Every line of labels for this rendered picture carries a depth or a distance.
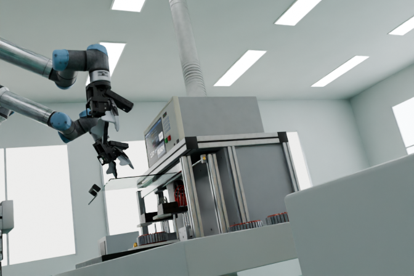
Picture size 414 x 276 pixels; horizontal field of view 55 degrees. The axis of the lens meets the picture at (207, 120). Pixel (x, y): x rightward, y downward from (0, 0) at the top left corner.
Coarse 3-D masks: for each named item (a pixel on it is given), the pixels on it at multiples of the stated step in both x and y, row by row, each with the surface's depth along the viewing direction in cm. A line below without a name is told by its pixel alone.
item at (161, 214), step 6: (162, 204) 148; (168, 204) 149; (174, 204) 150; (162, 210) 148; (168, 210) 148; (174, 210) 149; (180, 210) 150; (186, 210) 151; (156, 216) 147; (162, 216) 147; (168, 216) 150; (186, 216) 153; (186, 222) 153
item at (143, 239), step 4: (156, 232) 142; (160, 232) 143; (164, 232) 144; (140, 236) 142; (144, 236) 141; (148, 236) 141; (152, 236) 141; (156, 236) 141; (160, 236) 142; (164, 236) 143; (140, 240) 141; (144, 240) 141; (148, 240) 140; (152, 240) 141; (156, 240) 140; (160, 240) 141; (164, 240) 143; (140, 244) 141; (144, 244) 141; (148, 244) 140
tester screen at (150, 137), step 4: (160, 120) 172; (156, 124) 176; (160, 124) 172; (152, 128) 182; (156, 128) 177; (160, 128) 172; (148, 132) 187; (152, 132) 182; (156, 132) 177; (160, 132) 172; (148, 136) 187; (152, 136) 182; (156, 136) 177; (148, 140) 188; (152, 140) 183; (160, 140) 173; (148, 144) 188; (152, 144) 183; (156, 144) 177; (148, 148) 188; (152, 148) 183; (148, 152) 188; (156, 152) 178; (148, 156) 188; (160, 156) 173; (148, 160) 189; (156, 160) 178; (152, 164) 184
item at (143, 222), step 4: (152, 212) 171; (156, 212) 171; (140, 216) 174; (144, 216) 169; (148, 216) 169; (152, 216) 170; (172, 216) 173; (176, 216) 174; (144, 220) 169; (148, 220) 168; (152, 220) 169; (156, 220) 170; (160, 220) 170; (164, 220) 174; (168, 220) 173; (140, 224) 167; (144, 224) 168; (148, 224) 168; (164, 224) 176; (168, 224) 172; (164, 228) 175; (168, 228) 171; (168, 232) 171
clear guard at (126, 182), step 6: (150, 174) 167; (156, 174) 168; (162, 174) 170; (108, 180) 160; (114, 180) 162; (120, 180) 165; (126, 180) 167; (132, 180) 169; (138, 180) 172; (144, 180) 174; (150, 180) 177; (108, 186) 173; (114, 186) 175; (120, 186) 177; (126, 186) 180; (132, 186) 183; (138, 186) 186; (144, 186) 189
